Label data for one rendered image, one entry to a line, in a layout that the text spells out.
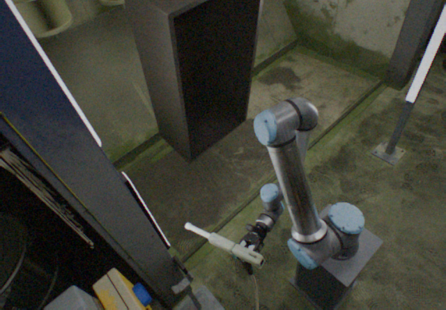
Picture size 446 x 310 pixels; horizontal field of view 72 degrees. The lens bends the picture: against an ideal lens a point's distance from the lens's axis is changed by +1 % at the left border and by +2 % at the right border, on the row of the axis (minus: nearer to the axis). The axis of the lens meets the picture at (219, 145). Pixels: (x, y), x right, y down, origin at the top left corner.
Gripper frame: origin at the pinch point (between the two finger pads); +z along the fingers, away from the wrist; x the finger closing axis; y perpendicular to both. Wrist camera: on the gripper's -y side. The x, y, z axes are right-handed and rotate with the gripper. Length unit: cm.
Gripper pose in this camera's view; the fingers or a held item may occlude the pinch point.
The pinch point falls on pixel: (240, 256)
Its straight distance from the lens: 155.4
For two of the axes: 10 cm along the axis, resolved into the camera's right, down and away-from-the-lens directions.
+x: -7.7, -1.8, 6.1
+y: 2.8, 7.7, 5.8
